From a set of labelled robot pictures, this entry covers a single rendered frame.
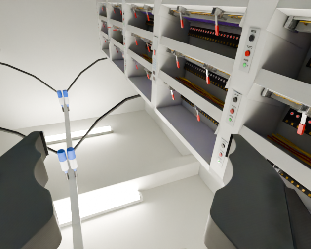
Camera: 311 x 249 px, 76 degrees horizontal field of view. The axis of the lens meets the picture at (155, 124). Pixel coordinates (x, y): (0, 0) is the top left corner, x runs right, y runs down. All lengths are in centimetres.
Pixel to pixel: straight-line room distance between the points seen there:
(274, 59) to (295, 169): 32
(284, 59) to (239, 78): 14
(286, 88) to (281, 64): 14
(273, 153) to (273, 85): 20
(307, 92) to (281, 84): 7
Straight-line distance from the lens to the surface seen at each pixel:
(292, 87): 62
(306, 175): 65
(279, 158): 68
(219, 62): 79
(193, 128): 117
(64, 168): 191
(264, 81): 66
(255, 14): 69
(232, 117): 75
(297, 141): 87
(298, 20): 70
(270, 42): 67
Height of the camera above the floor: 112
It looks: 31 degrees up
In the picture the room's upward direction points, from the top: 177 degrees counter-clockwise
